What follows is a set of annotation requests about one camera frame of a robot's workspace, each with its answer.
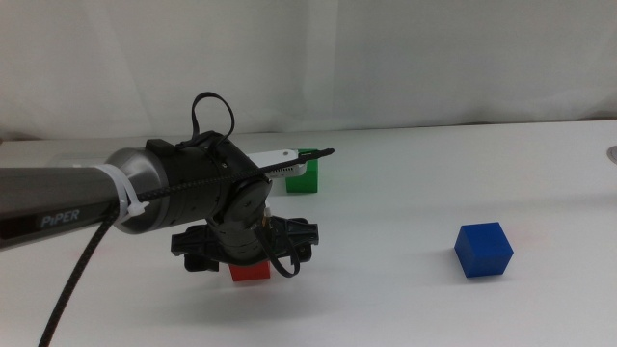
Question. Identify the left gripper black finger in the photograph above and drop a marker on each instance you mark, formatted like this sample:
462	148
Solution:
200	262
301	253

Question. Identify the red cube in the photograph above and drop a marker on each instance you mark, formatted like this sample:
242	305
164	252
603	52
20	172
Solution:
250	273

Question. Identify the green cube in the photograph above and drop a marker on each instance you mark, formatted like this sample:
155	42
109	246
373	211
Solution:
308	183

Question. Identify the blue cube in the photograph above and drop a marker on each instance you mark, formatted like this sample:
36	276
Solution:
484	250

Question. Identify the white cloth backdrop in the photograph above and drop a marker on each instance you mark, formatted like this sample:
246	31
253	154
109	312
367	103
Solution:
337	62

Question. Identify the grey round table grommet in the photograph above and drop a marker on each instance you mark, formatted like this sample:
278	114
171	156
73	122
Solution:
613	155

